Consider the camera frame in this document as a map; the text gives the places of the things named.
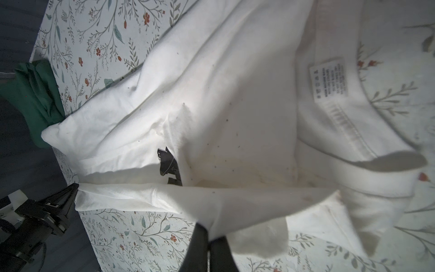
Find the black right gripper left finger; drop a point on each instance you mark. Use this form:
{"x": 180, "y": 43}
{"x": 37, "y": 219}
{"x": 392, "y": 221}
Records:
{"x": 196, "y": 256}

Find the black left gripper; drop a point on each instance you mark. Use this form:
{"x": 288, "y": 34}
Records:
{"x": 41, "y": 220}

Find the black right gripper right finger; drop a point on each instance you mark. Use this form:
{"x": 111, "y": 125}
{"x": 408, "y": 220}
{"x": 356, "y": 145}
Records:
{"x": 221, "y": 259}

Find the white printed t shirt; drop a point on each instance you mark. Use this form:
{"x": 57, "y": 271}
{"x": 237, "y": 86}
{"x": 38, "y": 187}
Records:
{"x": 249, "y": 118}

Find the folded dark green t shirt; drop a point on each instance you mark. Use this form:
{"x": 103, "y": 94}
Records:
{"x": 34, "y": 93}

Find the floral patterned table mat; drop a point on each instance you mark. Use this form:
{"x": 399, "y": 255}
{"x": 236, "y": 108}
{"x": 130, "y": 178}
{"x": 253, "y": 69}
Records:
{"x": 93, "y": 44}

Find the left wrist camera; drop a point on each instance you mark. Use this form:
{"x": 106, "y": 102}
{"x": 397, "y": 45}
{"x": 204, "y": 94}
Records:
{"x": 9, "y": 204}

